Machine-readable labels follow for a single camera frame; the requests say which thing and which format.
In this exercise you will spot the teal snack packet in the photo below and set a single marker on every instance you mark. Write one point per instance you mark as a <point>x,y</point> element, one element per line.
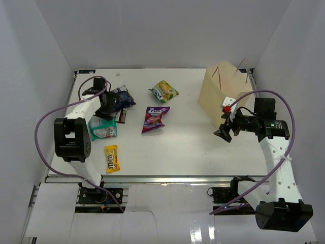
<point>100,128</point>

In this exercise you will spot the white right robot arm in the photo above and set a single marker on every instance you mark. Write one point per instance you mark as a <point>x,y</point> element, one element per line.
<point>282,207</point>

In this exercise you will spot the brown chocolate bar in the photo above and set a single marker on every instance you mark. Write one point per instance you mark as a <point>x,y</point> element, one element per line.
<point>121,116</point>

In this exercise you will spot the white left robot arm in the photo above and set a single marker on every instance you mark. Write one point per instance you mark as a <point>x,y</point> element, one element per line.
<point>71,134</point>

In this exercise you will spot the brown paper bag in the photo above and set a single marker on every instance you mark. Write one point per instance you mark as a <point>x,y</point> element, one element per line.
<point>221,81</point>

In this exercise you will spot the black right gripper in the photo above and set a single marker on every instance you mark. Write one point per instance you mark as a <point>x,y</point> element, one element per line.
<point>224,129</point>

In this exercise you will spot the yellow M&M's packet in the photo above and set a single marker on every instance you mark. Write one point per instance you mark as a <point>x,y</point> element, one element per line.
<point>111,155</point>

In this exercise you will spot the aluminium front rail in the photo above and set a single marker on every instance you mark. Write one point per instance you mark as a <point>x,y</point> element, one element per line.
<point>120,179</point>

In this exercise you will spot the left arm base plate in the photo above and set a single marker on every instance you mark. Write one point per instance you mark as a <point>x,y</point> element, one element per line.
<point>95,201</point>

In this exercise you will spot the green yellow Fox's candy bag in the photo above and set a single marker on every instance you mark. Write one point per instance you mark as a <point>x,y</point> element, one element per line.
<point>163,91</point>

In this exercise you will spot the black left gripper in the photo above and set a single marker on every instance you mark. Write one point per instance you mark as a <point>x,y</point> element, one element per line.
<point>111,97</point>

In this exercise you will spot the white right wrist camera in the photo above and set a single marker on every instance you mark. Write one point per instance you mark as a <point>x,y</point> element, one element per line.
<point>229,105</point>

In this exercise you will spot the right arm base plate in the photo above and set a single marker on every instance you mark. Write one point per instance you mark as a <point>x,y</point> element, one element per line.
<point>222,195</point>

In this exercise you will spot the purple Fox's cherry candy bag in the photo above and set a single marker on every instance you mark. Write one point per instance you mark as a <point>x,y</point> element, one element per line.
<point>153,118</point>

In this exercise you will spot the dark blue snack bag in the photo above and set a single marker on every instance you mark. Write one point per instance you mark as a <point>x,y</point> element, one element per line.
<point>123,98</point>

